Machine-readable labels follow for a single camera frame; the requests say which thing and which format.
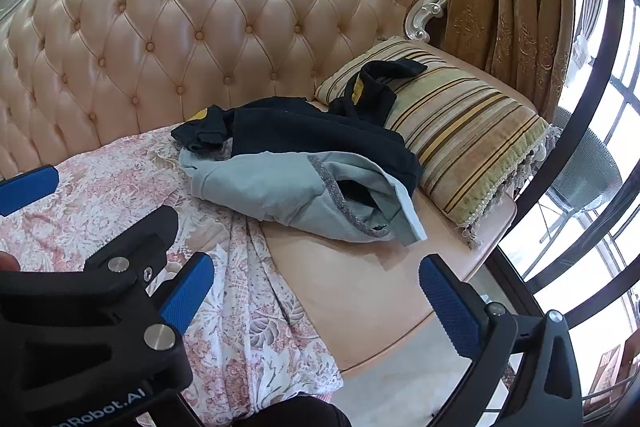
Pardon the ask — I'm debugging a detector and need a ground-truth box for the grey wicker chair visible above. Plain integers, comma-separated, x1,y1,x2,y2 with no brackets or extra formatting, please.
542,107,623,248

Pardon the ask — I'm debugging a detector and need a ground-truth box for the cardboard box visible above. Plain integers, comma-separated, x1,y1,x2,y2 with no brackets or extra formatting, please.
585,342,638,410

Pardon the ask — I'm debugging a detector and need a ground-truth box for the navy garment with yellow patches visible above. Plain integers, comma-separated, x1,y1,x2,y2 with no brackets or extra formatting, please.
171,59,428,202

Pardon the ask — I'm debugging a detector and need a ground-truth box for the black window frame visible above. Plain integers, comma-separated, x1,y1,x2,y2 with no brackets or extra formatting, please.
487,0,640,323

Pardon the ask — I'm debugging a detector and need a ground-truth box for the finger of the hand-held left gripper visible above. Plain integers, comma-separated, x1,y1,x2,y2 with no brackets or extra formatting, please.
0,165,60,218
82,205,180,294

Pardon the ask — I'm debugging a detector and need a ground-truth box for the pink floral blanket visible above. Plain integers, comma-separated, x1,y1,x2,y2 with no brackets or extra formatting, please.
0,127,346,427

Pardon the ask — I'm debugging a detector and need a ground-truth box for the striped fringed cushion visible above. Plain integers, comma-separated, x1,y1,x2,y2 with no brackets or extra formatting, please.
314,36,563,250

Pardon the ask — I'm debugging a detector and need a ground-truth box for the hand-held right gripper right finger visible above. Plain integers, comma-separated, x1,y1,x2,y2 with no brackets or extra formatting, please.
419,253,585,427

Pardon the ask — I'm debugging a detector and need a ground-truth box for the beige tufted leather sofa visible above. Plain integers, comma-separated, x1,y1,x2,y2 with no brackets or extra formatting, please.
0,0,541,380

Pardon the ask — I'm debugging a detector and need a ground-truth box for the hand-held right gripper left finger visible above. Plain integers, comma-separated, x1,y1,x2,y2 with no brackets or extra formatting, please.
159,252,216,350

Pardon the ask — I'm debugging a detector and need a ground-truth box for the light blue sweatshirt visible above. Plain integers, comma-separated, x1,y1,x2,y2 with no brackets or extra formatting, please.
179,149,428,248

